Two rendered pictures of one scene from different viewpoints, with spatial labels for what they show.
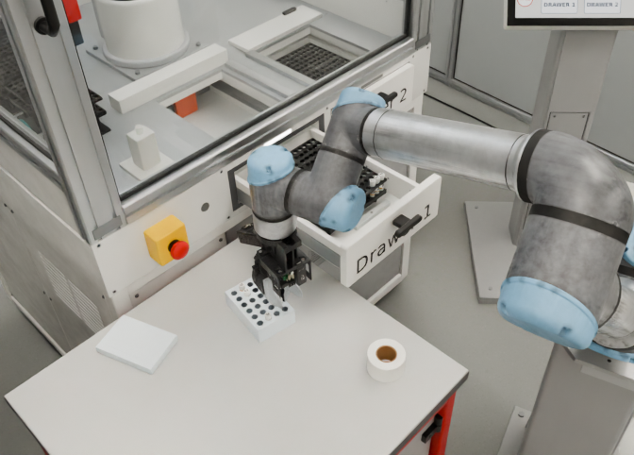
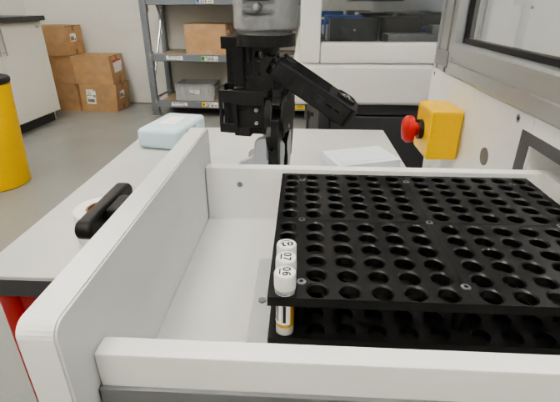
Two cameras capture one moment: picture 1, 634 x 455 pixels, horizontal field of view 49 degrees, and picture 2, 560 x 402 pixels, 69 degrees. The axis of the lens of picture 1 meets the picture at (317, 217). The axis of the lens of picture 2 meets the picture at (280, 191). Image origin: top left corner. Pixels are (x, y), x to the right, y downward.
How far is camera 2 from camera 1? 150 cm
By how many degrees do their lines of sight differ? 102
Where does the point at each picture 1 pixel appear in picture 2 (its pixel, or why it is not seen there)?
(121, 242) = (440, 91)
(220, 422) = (236, 161)
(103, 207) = (447, 25)
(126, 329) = (378, 155)
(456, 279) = not seen: outside the picture
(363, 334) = not seen: hidden behind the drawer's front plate
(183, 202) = (476, 111)
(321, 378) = not seen: hidden behind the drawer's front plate
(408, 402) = (62, 221)
